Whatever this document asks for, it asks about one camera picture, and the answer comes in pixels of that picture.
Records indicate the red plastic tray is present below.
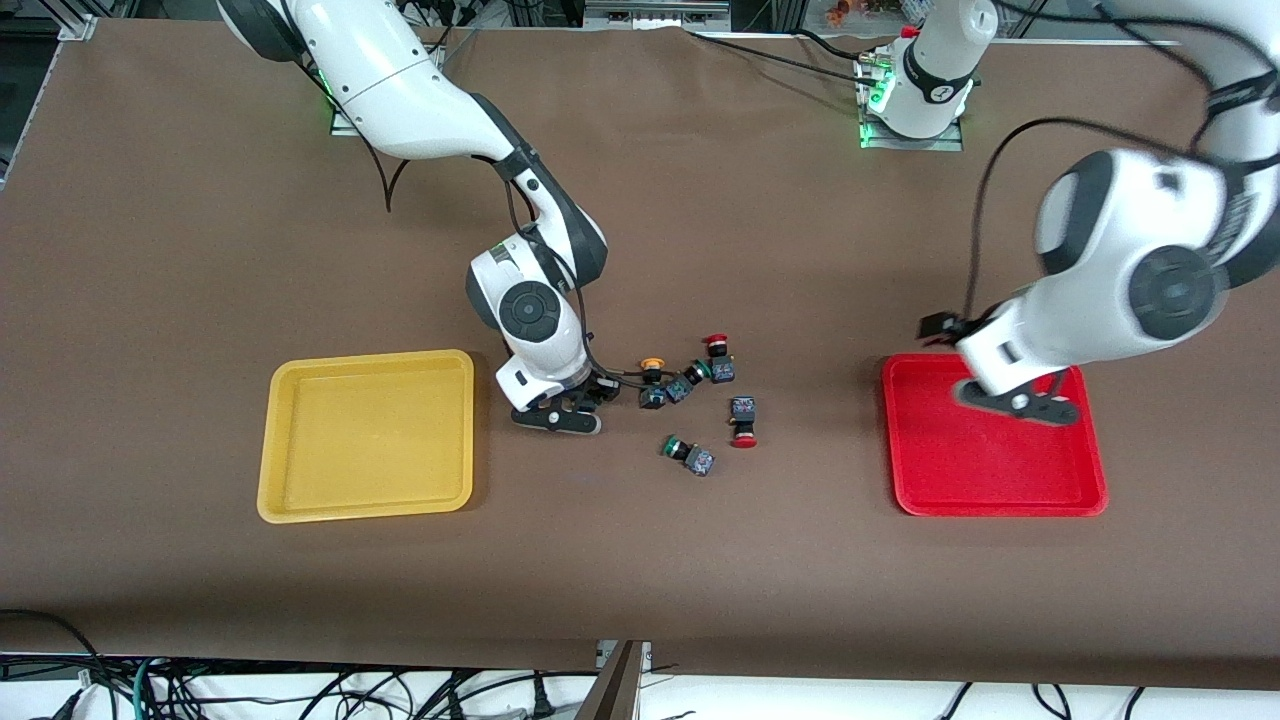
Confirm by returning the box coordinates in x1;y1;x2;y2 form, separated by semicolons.
881;353;1109;518

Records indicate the brown table mat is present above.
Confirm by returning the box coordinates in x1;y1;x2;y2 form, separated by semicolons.
0;18;1280;691

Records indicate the yellow plastic tray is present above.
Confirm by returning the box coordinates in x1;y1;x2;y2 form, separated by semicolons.
257;349;476;524

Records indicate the brown wooden beam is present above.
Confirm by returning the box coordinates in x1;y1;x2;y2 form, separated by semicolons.
573;640;644;720

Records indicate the grey background device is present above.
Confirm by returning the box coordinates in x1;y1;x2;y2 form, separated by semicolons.
583;0;733;31

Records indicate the green push button switch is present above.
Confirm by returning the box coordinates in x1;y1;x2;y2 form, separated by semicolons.
665;358;713;405
660;434;716;478

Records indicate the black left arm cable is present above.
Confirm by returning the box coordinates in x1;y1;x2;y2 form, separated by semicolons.
960;0;1280;321

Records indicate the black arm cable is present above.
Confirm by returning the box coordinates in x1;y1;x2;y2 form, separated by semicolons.
283;0;643;386
960;0;1280;321

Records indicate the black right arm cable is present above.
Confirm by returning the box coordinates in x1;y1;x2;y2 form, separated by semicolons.
283;0;643;386

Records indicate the black table cable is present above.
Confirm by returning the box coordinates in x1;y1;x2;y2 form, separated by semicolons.
795;28;881;63
683;28;881;91

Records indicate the green floor cable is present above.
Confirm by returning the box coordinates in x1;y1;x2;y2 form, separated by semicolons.
133;655;163;720

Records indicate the silver table edge rail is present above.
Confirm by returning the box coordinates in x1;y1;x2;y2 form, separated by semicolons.
0;15;98;191

